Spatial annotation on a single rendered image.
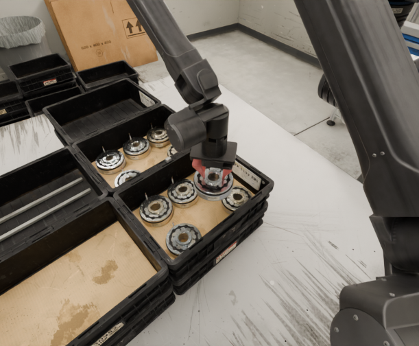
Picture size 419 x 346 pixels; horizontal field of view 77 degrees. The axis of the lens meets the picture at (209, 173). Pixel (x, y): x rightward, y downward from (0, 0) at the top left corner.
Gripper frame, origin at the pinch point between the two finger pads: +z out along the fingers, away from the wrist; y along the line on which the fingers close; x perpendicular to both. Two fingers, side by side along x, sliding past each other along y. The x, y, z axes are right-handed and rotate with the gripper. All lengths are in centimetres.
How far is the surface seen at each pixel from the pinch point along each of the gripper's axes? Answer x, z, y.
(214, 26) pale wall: 386, 104, -59
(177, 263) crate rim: -19.7, 10.9, -5.5
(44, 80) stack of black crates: 119, 55, -150
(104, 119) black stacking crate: 45, 23, -57
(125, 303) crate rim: -30.3, 10.6, -14.2
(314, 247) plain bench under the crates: 2.6, 34.2, 35.3
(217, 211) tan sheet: 3.3, 21.5, 0.9
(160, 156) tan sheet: 25.2, 22.3, -24.6
